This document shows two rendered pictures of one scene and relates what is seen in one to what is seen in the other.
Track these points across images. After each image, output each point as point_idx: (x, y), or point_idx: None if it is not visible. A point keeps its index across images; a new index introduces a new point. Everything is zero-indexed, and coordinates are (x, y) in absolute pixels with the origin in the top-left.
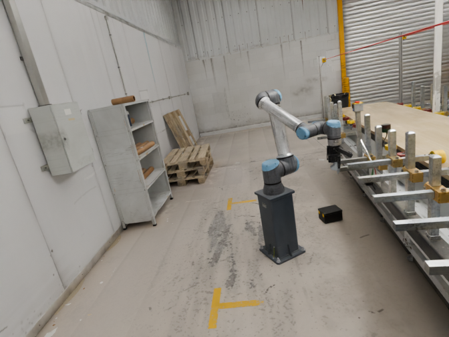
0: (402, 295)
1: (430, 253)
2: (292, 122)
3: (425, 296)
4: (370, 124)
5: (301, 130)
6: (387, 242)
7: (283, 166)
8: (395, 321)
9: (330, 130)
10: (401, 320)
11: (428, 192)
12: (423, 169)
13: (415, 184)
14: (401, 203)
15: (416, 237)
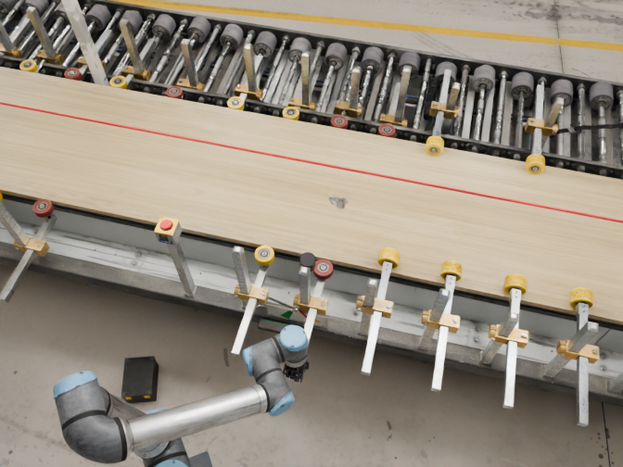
0: (369, 384)
1: (499, 375)
2: (251, 408)
3: (377, 361)
4: (245, 258)
5: (285, 406)
6: (257, 336)
7: (183, 453)
8: (408, 418)
9: (301, 352)
10: (408, 411)
11: (516, 348)
12: (359, 271)
13: (333, 283)
14: (391, 336)
15: (464, 367)
